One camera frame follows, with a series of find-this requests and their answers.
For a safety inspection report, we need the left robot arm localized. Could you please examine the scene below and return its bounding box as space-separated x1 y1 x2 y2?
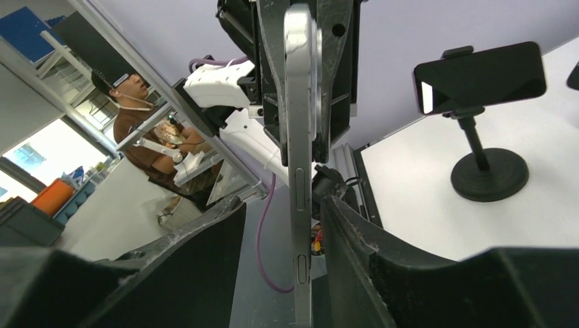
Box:
174 1 361 182

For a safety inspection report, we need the black round base stand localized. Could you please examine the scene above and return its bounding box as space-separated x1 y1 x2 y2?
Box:
442 46 529 202

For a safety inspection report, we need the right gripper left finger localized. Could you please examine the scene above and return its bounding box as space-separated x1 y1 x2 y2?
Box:
1 195 246 327

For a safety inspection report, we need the person in brown shirt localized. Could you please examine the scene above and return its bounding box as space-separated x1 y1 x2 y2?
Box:
91 70 222 213

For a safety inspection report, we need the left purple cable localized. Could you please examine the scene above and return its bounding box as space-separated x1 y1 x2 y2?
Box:
188 55 295 295

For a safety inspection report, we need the orange container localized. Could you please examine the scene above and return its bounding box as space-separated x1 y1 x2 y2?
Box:
31 178 75 217

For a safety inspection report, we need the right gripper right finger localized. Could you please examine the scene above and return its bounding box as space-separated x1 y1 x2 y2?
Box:
321 197 578 327

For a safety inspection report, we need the phone on white stand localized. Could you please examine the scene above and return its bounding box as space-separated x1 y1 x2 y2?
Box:
566 64 579 91

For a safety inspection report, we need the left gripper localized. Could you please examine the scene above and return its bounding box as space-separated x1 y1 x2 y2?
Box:
216 1 362 163

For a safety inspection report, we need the phone from wooden stand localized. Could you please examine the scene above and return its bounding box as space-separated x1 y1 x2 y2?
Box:
283 3 317 327

